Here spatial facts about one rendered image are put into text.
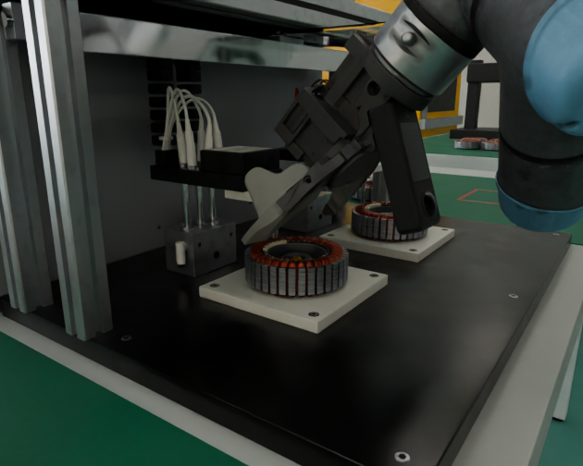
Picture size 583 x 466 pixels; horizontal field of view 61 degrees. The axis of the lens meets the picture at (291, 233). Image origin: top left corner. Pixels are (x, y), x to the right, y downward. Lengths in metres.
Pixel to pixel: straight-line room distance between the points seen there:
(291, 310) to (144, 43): 0.28
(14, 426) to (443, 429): 0.30
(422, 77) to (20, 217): 0.39
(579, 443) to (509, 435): 1.37
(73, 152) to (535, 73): 0.34
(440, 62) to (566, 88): 0.13
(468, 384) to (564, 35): 0.24
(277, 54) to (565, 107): 0.40
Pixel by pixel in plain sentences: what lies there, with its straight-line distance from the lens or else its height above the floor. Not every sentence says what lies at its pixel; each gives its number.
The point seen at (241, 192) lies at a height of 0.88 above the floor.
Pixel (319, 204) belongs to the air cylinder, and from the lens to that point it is 0.79.
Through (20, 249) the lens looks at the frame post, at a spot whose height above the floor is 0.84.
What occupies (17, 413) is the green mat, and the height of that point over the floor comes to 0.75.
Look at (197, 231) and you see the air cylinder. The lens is 0.59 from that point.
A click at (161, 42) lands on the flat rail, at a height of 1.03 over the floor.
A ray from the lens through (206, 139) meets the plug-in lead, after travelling 0.58.
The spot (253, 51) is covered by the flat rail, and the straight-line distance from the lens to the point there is 0.60.
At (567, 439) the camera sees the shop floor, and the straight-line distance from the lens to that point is 1.77.
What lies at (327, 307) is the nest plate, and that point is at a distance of 0.48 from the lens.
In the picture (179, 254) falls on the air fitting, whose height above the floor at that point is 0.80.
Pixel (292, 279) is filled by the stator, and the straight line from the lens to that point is 0.48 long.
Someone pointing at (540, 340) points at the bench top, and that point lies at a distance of 0.55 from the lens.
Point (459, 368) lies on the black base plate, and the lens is 0.42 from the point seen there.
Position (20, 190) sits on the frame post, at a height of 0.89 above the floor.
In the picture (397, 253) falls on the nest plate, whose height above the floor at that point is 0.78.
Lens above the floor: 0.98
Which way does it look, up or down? 16 degrees down
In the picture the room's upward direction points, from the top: straight up
